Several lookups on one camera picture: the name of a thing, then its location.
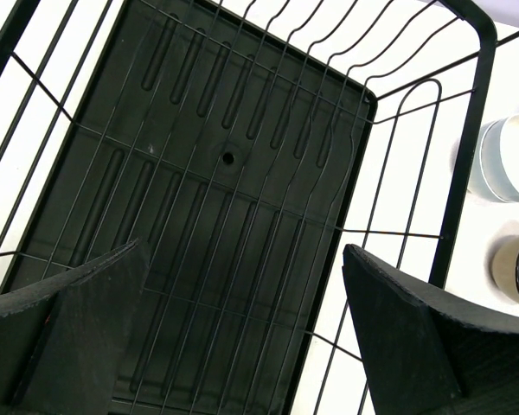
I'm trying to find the black plastic drip tray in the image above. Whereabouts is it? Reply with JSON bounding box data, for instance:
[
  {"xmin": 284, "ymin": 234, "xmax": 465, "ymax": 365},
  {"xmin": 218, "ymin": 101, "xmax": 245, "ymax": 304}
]
[{"xmin": 7, "ymin": 1, "xmax": 376, "ymax": 414}]

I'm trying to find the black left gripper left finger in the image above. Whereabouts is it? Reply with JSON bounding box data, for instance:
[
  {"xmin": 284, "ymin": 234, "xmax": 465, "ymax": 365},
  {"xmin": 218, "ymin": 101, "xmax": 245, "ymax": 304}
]
[{"xmin": 0, "ymin": 239, "xmax": 150, "ymax": 414}]

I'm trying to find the beige bowl black inside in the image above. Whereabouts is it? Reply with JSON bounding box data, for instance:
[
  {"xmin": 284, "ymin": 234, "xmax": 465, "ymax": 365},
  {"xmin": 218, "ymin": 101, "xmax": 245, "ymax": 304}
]
[{"xmin": 490, "ymin": 236, "xmax": 519, "ymax": 303}]

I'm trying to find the pale blue white bowl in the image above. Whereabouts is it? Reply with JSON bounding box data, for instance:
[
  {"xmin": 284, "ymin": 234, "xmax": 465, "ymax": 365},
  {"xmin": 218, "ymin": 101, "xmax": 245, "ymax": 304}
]
[{"xmin": 468, "ymin": 113, "xmax": 519, "ymax": 203}]

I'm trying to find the black wire dish rack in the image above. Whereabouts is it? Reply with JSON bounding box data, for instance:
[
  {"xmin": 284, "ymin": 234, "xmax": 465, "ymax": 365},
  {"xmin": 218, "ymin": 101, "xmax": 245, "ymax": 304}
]
[{"xmin": 0, "ymin": 1, "xmax": 504, "ymax": 414}]

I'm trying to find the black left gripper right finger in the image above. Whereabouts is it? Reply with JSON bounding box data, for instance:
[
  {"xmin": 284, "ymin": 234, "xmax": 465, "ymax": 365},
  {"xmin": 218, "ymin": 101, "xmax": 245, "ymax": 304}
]
[{"xmin": 343, "ymin": 245, "xmax": 519, "ymax": 414}]

